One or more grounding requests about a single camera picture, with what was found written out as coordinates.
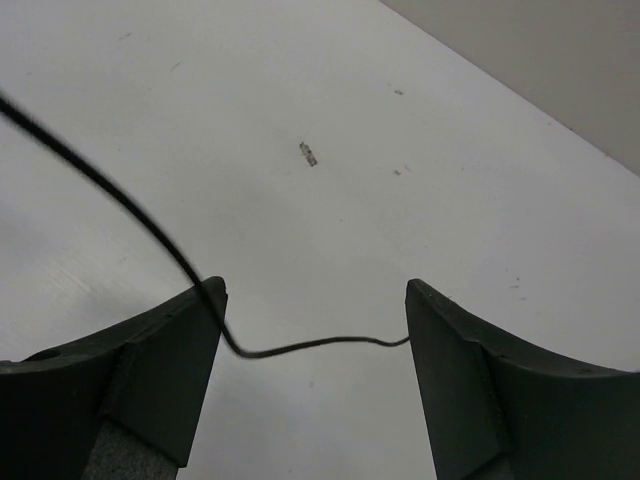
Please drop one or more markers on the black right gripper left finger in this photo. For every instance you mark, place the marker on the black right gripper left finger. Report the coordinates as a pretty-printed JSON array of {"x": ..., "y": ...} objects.
[{"x": 121, "y": 403}]

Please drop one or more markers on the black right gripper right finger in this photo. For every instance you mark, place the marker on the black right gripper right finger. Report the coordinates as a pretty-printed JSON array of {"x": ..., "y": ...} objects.
[{"x": 499, "y": 407}]

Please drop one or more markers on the small grey sticker scrap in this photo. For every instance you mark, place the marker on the small grey sticker scrap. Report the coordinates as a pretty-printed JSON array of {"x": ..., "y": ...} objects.
[{"x": 308, "y": 154}]

